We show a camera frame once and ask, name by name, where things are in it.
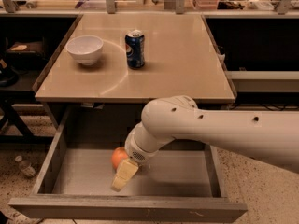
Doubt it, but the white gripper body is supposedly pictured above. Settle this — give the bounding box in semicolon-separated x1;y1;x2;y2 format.
124;133;157;164

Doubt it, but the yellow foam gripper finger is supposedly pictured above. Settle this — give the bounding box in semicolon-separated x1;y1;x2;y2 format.
111;159;139;191

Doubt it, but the orange fruit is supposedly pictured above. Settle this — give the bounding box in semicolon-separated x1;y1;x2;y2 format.
111;147;128;169

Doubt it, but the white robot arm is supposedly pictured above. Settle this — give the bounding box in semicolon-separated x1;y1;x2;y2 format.
111;96;299;191

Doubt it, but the open grey top drawer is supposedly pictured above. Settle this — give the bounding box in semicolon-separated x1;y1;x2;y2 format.
9;105;247;223

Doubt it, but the grey counter cabinet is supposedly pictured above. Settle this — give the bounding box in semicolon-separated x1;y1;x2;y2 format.
35;12;236;123

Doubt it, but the clear plastic bottle on floor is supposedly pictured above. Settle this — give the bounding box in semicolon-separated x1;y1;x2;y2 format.
15;155;36;177

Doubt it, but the white ceramic bowl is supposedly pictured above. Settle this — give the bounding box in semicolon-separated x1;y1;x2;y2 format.
65;35;104;65

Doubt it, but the blue pepsi can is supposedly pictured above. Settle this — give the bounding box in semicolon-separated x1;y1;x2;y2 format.
125;30;145;69

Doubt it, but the black side table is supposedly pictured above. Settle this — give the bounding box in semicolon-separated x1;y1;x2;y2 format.
0;37;49;143

